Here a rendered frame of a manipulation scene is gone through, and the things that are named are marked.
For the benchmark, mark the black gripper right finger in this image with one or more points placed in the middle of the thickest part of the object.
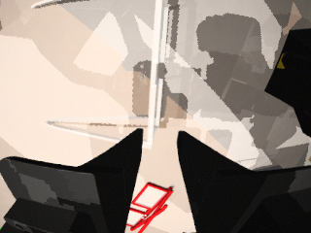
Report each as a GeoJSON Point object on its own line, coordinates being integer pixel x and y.
{"type": "Point", "coordinates": [222, 193]}

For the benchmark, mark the grey flat panel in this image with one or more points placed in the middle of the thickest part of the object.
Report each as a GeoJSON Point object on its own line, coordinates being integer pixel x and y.
{"type": "Point", "coordinates": [303, 161]}

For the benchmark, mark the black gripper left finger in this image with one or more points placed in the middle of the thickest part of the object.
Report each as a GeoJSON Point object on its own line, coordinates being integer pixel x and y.
{"type": "Point", "coordinates": [103, 187]}

